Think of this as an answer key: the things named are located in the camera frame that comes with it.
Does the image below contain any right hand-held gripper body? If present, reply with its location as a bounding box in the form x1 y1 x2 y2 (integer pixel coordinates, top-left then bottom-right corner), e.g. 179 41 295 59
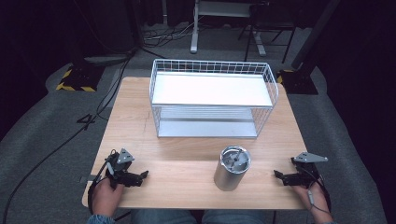
290 151 329 189

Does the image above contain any bundle of floor cables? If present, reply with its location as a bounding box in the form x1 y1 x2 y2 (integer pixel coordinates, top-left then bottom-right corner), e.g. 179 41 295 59
142 19 206 42

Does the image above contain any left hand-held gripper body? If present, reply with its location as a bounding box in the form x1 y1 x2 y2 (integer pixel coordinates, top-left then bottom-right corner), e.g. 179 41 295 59
105 147 143 189

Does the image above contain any person's left hand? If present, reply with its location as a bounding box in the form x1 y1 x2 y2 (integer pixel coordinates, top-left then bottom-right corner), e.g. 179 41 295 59
91 177 126 217

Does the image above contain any black stand with striped base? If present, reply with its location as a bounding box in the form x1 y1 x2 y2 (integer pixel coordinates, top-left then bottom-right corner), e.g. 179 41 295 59
55 0 106 93
276 0 342 95

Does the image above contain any white wire shelf rack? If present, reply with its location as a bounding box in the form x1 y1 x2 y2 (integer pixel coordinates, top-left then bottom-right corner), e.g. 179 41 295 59
148 58 280 139

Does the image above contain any person's leg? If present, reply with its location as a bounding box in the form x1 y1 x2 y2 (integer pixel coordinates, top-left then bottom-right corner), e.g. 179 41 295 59
130 209 198 224
201 209 276 224

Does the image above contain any person's right leg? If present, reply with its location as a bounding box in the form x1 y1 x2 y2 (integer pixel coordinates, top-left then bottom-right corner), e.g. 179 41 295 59
201 209 276 224

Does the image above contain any long black floor cable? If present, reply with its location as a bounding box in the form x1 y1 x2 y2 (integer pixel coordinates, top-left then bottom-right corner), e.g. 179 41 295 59
0 49 138 224

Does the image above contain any white desk frame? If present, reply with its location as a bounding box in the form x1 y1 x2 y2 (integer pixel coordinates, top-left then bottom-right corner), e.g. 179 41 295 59
190 0 268 57

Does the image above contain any grey right gripper cable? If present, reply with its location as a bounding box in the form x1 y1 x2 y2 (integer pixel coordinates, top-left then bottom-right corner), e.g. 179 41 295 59
306 174 332 217

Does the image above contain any person's left leg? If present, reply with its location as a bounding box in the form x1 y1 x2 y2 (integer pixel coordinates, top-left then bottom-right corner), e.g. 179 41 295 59
130 209 198 224

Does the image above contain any silver metal canister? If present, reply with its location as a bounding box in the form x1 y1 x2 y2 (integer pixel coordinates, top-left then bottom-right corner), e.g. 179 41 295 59
213 145 252 192

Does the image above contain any black chair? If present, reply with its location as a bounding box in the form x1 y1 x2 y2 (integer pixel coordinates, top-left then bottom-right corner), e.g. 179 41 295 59
237 2 297 64

